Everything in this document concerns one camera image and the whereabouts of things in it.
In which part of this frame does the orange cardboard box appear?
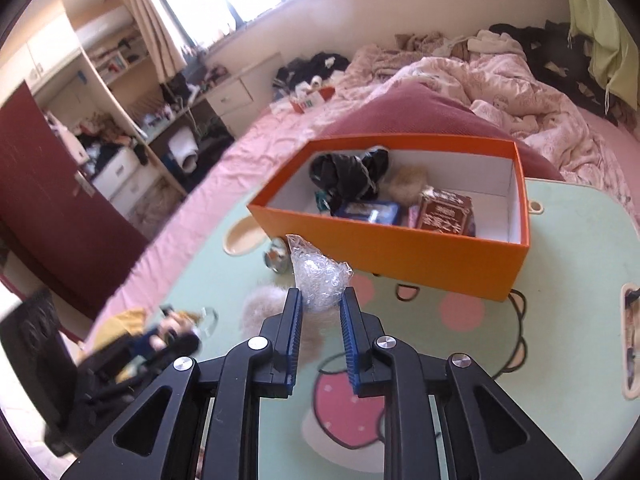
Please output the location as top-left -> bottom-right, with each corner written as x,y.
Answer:
246,134 -> 531,303

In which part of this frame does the maroon door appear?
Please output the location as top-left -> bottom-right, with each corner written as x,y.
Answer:
0,82 -> 151,318

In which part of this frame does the black jacket pile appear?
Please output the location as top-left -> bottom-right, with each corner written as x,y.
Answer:
490,20 -> 621,116

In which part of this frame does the mouse plush keychain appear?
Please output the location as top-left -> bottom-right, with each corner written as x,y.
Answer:
142,304 -> 221,356

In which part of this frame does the rolled white paper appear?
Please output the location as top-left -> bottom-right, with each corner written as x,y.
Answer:
167,127 -> 201,174

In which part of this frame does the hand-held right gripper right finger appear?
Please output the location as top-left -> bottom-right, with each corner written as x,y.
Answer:
339,286 -> 586,480

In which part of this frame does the cream wall shelf unit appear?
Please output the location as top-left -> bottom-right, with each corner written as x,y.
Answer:
0,0 -> 171,161

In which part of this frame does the yellow pillow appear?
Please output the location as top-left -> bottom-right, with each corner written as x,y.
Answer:
94,309 -> 147,343

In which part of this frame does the black plastic bag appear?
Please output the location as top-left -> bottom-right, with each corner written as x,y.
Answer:
309,152 -> 373,201

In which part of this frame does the light green hanging cloth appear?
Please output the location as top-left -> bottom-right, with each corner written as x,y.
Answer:
562,0 -> 640,126

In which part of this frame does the black striped clothes pile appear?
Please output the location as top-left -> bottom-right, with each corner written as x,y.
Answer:
274,52 -> 351,91

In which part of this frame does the brown knit cloth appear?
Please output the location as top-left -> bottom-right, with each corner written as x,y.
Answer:
395,32 -> 446,54

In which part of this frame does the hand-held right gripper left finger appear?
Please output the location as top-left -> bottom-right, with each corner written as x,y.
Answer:
60,287 -> 305,480

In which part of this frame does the brown fur pompom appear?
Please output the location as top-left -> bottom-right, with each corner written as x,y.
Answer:
382,166 -> 431,206

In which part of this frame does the crinkled clear plastic bag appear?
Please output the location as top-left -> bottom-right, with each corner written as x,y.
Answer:
286,234 -> 355,313

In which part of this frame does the blue square tin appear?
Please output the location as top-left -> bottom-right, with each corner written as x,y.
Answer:
332,200 -> 405,226

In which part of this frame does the green cartoon print desktop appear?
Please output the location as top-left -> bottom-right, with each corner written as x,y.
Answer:
92,175 -> 640,480

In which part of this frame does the round metal tin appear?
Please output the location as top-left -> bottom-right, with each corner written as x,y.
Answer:
264,240 -> 292,275

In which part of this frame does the cream drawer cabinet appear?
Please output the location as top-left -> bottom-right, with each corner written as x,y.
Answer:
205,51 -> 283,136

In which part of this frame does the white drawer unit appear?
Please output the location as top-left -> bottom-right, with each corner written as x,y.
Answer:
92,147 -> 186,217

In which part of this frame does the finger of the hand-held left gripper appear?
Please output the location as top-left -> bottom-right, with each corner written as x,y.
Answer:
115,330 -> 203,376

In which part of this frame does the brown card box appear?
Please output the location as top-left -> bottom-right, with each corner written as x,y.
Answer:
416,187 -> 477,238

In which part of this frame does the white garment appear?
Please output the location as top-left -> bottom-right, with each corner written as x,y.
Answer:
470,29 -> 523,57

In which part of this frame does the black case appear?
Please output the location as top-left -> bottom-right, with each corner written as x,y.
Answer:
0,287 -> 77,433

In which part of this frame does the small orange box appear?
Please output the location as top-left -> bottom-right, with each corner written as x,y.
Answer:
290,87 -> 336,114

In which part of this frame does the pink cartoon print quilt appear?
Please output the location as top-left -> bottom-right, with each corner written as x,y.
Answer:
345,42 -> 631,211

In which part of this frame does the beige curtain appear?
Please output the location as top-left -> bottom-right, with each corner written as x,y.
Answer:
117,0 -> 188,83

